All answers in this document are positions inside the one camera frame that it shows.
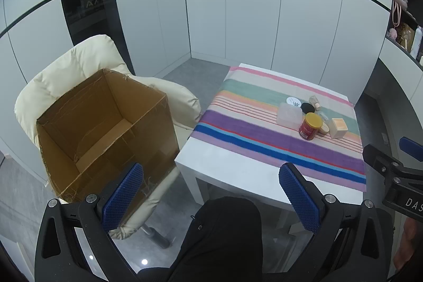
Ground red jar with yellow lid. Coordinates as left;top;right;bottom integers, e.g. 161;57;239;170
299;112;323;141

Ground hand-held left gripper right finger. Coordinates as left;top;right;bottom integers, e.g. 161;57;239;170
278;162;396;282

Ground white tall bottle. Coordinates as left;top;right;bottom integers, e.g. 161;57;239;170
411;26;423;58

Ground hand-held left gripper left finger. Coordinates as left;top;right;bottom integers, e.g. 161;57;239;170
35;162;145;282

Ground person's right hand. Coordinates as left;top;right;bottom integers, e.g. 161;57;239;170
394;218;423;273

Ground brown patterned gift bag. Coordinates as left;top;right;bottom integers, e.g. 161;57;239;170
397;22;415;46

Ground striped colourful cloth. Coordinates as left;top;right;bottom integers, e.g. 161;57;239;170
190;66;367;193

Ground cream padded chair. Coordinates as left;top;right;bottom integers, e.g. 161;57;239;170
14;34;202;249

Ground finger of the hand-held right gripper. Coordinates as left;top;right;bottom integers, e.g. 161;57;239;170
399;136;423;159
362;144;404;177

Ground white table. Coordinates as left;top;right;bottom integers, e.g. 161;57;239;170
174;63;367;236

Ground beige cube box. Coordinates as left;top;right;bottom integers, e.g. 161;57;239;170
329;118;349;139

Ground brown cardboard box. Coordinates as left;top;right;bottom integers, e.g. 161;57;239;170
36;68;181;204

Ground person's leg in black trousers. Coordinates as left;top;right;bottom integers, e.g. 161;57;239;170
137;197;265;282

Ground clear square plastic box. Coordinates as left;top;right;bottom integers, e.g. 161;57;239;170
276;103;304;128

